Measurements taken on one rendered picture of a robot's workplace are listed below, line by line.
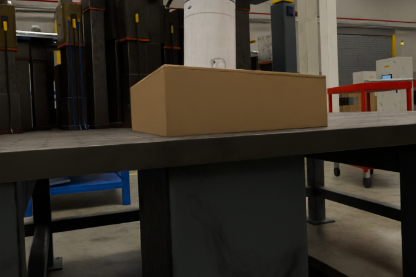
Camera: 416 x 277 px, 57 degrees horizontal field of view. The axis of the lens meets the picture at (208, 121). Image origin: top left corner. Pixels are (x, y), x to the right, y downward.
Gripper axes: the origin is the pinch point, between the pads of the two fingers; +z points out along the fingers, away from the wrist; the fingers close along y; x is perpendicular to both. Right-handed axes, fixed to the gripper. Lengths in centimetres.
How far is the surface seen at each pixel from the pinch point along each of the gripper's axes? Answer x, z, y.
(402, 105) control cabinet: -806, 53, 667
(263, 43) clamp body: -25.4, 16.3, 26.8
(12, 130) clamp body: 71, 48, -7
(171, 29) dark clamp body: 22.8, 16.9, 3.4
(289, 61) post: -23.7, 27.1, 4.3
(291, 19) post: -25.9, 10.8, 5.0
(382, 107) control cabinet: -797, 58, 726
